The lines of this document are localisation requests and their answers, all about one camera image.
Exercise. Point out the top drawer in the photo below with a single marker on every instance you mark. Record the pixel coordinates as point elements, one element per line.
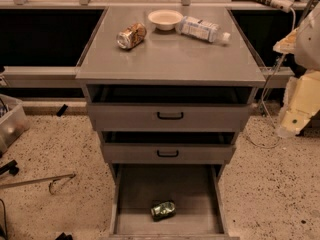
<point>168,108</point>

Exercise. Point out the middle drawer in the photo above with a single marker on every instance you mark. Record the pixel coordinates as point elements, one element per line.
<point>167,147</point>

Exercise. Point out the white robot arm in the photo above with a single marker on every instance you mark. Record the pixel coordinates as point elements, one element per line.
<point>304,42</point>

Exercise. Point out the clear plastic bin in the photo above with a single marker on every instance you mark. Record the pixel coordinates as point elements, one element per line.
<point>13,121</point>

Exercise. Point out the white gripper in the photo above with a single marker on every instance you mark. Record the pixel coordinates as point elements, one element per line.
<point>309,49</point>

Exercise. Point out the black clamp on floor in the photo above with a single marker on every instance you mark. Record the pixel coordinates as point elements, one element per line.
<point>10,167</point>

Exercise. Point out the crushed green can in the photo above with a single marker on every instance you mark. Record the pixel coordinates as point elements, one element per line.
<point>163,210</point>

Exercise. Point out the white bowl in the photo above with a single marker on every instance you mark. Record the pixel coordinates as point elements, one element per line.
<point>165,20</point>

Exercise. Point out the small black block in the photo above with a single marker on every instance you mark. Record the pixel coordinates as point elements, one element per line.
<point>62,110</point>

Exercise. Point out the brown gold soda can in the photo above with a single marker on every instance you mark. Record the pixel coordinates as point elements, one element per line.
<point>131,36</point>

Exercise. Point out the grey drawer cabinet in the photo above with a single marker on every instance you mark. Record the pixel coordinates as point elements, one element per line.
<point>168,59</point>

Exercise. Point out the drawer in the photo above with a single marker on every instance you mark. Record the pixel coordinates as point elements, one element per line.
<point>167,147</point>
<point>193,189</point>
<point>168,108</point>

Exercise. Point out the metal rod with hook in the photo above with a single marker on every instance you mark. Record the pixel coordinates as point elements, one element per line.
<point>51,180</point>

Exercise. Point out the clear plastic water bottle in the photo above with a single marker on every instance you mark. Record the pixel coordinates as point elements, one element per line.
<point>202,30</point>

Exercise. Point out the bottom drawer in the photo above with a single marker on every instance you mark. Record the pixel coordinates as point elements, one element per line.
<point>193,189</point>

